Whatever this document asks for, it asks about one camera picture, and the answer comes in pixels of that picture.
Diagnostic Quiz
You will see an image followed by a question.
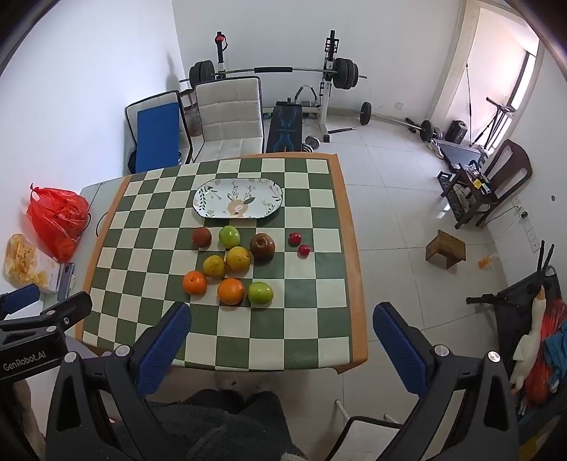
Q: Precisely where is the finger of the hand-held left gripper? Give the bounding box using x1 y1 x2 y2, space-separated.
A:
0 284 41 317
0 291 93 343

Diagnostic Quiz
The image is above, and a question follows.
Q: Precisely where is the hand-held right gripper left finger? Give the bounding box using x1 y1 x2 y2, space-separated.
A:
45 301 192 461

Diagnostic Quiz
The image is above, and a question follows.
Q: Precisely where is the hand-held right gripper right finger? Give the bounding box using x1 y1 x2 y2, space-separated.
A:
372 302 520 461

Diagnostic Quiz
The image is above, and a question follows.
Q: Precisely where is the orange tangerine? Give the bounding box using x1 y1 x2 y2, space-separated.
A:
183 270 208 296

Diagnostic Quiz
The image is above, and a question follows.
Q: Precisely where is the round orange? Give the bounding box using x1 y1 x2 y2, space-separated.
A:
217 277 246 306

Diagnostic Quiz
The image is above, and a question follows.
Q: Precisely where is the yellow green-tinged citrus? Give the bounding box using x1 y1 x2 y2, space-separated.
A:
203 255 228 279

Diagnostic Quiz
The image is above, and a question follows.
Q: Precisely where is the yellow lemon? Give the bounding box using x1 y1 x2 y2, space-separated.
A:
226 246 251 272

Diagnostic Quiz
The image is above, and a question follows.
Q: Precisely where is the dark red apple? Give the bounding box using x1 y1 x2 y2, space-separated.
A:
249 233 276 262

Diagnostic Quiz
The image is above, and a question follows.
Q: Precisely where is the white floral oval plate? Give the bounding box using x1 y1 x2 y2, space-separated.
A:
192 178 284 219

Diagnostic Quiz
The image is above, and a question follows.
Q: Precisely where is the grey flat device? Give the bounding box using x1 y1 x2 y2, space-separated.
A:
57 262 76 300

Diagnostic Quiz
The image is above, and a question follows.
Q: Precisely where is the yellow snack box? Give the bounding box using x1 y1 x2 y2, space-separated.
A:
4 233 62 294

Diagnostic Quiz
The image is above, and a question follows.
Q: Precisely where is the red plastic bag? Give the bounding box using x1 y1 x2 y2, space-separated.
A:
27 184 91 263

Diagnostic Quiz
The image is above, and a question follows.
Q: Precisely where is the person's dark fleece clothing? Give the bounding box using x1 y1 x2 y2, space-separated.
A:
148 389 308 461

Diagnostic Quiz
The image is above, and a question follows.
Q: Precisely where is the small wooden stool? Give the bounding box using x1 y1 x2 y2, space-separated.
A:
425 229 467 270

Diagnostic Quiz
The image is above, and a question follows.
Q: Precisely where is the black scooter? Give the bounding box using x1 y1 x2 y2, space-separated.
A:
466 241 561 368

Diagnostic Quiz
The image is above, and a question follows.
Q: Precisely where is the white goose plush toy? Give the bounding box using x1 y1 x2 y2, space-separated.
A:
509 286 550 395

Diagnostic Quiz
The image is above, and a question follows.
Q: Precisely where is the orange mesh bag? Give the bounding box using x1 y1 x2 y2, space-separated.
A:
525 298 567 406

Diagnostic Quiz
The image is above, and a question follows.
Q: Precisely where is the blue cloth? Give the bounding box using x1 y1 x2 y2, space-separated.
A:
544 321 567 391

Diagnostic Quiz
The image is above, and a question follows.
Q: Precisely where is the black perforated board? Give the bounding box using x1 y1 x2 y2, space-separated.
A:
436 171 472 224

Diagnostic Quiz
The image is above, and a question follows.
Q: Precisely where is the white power strip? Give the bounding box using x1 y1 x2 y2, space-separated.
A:
514 199 539 253

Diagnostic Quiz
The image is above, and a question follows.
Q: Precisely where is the blue foam pad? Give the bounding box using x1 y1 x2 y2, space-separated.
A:
136 103 181 173

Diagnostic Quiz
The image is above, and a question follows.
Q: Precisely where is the treadmill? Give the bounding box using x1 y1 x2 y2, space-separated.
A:
427 137 494 171

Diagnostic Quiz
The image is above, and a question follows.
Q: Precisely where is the dark wooden chair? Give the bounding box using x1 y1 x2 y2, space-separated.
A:
454 139 532 229

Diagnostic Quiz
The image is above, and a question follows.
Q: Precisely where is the black speaker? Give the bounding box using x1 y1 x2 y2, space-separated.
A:
447 120 469 145

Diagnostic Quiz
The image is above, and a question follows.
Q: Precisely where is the blue cushioned folding chair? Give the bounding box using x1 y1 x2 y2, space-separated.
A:
125 91 193 173

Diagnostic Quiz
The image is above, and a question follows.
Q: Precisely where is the small barbell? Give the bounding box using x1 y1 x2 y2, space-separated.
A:
358 101 437 143

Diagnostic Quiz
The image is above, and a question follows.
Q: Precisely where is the white padded chair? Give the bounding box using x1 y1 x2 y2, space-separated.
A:
192 76 266 162

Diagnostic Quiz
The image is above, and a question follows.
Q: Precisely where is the black blue weight bench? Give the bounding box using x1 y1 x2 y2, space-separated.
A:
265 101 304 154

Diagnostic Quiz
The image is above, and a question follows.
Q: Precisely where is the black metal stand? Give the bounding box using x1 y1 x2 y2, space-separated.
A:
472 98 517 149

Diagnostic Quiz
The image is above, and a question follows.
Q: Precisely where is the black pole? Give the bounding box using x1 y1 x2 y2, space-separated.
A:
464 62 474 134

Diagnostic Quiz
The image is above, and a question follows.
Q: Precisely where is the white barbell rack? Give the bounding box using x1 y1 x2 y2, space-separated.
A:
215 30 342 145

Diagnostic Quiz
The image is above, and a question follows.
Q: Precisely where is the barbell with black plates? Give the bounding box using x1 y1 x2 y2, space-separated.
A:
179 57 368 91

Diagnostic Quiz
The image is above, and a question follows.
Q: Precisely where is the window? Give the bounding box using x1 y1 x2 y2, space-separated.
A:
516 38 545 116

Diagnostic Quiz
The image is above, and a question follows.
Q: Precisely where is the white metal frame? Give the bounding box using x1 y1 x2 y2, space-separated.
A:
333 399 404 444

